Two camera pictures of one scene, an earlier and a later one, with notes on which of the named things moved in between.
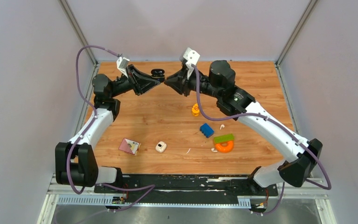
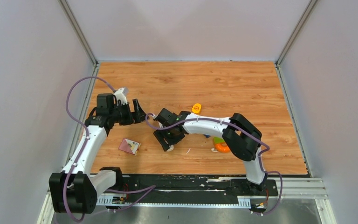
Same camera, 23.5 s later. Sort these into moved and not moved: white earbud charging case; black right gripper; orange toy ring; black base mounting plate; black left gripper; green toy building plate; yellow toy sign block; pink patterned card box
Moved: white earbud charging case; black right gripper; black left gripper
Not moved: green toy building plate; black base mounting plate; pink patterned card box; orange toy ring; yellow toy sign block
